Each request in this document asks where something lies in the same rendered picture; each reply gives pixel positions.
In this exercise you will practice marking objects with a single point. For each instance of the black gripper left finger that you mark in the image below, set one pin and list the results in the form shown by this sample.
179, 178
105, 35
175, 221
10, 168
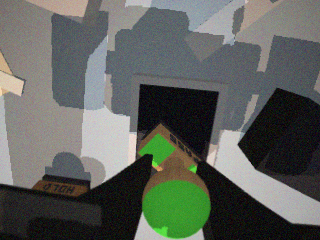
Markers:
110, 211

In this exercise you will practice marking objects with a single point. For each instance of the yellow rubber stamp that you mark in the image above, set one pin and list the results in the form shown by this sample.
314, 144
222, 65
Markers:
62, 185

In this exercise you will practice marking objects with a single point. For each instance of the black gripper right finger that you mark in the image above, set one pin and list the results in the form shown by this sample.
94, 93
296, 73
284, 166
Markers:
235, 215

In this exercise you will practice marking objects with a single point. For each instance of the cream paper card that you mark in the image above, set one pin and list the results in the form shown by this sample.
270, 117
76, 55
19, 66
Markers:
7, 80

